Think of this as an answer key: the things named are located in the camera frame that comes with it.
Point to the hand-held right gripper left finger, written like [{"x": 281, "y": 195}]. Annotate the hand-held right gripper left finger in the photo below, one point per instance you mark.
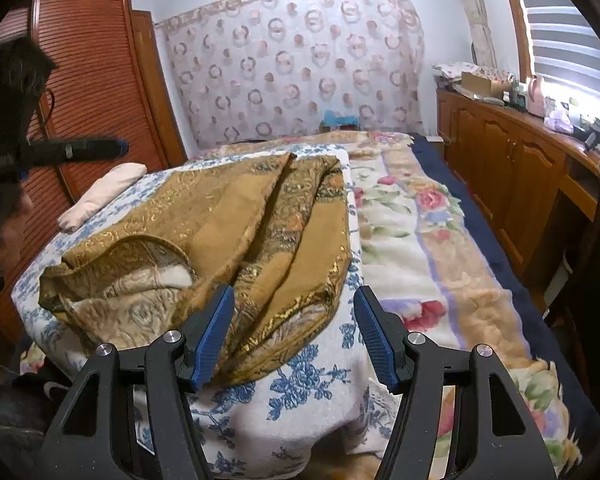
[{"x": 211, "y": 340}]

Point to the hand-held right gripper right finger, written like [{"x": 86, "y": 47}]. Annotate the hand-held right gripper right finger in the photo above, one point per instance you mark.
[{"x": 375, "y": 337}]

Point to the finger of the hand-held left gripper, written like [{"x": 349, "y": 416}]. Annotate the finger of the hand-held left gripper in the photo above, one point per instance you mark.
[{"x": 75, "y": 151}]

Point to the gold patterned cloth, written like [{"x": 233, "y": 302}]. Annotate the gold patterned cloth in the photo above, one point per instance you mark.
[{"x": 230, "y": 240}]

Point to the person's left hand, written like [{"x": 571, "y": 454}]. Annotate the person's left hand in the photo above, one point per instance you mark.
[{"x": 7, "y": 240}]

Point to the cream pillow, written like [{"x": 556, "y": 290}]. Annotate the cream pillow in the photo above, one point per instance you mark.
[{"x": 102, "y": 197}]

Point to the louvered wooden wardrobe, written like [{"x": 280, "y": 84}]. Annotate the louvered wooden wardrobe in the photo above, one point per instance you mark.
[{"x": 95, "y": 100}]

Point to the pink floral blanket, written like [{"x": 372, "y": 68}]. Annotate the pink floral blanket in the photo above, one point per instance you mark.
[{"x": 430, "y": 270}]

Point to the white blue floral blanket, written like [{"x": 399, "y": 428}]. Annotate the white blue floral blanket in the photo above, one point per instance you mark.
[{"x": 290, "y": 410}]

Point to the navy bed sheet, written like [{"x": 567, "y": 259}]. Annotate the navy bed sheet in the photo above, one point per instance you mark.
[{"x": 485, "y": 220}]

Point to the wooden sideboard cabinet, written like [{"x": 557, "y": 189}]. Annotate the wooden sideboard cabinet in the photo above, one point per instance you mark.
[{"x": 515, "y": 170}]

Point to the blue toy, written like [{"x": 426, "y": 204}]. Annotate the blue toy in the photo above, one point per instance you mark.
[{"x": 337, "y": 120}]

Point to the circle patterned curtain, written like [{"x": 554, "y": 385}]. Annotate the circle patterned curtain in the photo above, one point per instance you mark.
[{"x": 300, "y": 60}]

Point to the open cardboard box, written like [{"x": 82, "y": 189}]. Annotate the open cardboard box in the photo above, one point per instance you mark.
[{"x": 477, "y": 85}]

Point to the pink jug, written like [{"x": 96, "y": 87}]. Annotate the pink jug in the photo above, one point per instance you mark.
[{"x": 535, "y": 94}]

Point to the striped window blind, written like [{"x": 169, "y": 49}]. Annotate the striped window blind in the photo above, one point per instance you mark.
[{"x": 565, "y": 25}]

